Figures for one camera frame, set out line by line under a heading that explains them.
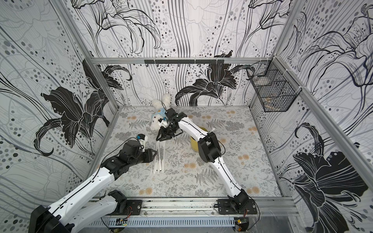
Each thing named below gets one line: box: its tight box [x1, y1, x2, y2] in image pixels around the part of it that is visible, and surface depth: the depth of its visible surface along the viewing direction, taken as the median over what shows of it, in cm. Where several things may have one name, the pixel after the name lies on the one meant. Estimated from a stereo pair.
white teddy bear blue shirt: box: [150, 93, 172, 131], surface depth 110 cm
